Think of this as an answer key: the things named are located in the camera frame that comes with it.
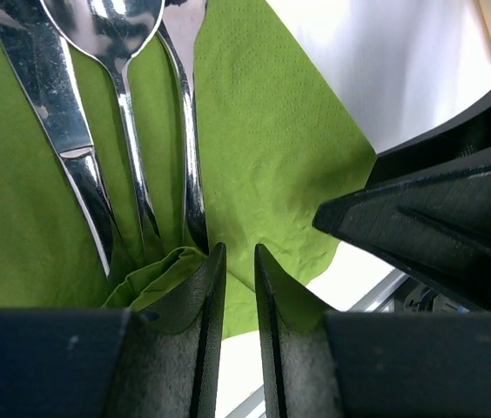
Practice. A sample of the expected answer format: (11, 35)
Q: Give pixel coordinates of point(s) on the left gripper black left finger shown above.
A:
(163, 362)

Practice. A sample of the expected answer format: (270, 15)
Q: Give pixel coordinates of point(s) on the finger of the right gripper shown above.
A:
(426, 208)

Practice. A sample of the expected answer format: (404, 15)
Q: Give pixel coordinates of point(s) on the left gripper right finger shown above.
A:
(320, 362)

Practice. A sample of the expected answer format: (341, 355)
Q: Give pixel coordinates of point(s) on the green paper napkin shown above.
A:
(275, 143)

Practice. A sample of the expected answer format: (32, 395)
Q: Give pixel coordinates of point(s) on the silver fork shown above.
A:
(181, 23)

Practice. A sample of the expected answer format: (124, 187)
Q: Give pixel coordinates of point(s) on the silver spoon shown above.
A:
(113, 33)

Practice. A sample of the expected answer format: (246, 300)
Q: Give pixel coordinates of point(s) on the silver table knife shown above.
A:
(41, 60)

